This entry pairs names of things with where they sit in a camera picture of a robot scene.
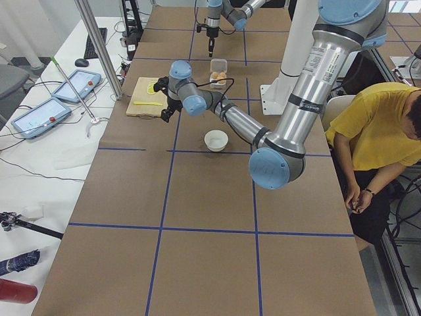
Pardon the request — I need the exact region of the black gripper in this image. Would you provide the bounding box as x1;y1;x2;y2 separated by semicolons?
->
207;26;218;41
161;96;182;123

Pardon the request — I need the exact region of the clear plastic egg box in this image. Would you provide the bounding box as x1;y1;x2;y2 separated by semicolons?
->
209;59;228;89

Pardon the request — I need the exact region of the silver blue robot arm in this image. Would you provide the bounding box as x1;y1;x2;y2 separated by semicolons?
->
153;1;389;190
203;0;269;40

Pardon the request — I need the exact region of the bamboo cutting board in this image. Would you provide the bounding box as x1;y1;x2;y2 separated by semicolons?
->
126;77;168;118

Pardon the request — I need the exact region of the yellow plastic knife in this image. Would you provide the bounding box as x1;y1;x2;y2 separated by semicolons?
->
133;101;163;107

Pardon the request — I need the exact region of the white bowl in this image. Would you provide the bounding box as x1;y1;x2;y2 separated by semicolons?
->
204;130;228;152

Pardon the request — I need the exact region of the blue teach pendant tablet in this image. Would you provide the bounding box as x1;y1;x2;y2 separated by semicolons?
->
51;69;102;104
11;97;72;140

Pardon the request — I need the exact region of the black keyboard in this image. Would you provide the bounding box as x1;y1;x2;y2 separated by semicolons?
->
83;27;109;60

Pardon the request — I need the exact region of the black computer mouse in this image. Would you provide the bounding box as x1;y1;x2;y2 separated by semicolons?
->
74;59;89;68

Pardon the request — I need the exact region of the silver rod green tip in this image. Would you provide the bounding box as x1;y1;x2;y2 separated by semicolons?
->
50;57;100;124

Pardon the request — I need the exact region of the grey office chair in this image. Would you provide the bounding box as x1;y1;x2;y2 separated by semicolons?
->
1;65;30;128

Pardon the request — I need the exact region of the black tripod stick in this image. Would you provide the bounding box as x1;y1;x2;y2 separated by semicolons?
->
1;212;64;240

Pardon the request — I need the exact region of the person in yellow shirt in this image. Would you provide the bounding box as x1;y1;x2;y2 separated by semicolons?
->
325;82;420;250

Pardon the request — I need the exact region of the folded blue umbrella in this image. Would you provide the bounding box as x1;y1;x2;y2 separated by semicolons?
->
0;250;40;276

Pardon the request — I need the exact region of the red cylinder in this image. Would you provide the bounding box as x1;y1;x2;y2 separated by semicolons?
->
1;279;38;304

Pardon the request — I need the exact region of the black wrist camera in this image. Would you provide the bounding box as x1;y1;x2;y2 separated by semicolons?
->
153;76;169;95

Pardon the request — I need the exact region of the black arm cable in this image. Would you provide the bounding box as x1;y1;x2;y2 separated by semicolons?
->
193;78;235;109

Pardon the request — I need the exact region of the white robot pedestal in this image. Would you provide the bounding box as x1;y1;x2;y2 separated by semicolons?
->
260;0;319;115

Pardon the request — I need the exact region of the aluminium frame post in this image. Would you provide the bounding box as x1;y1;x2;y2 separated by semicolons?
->
74;0;122;101

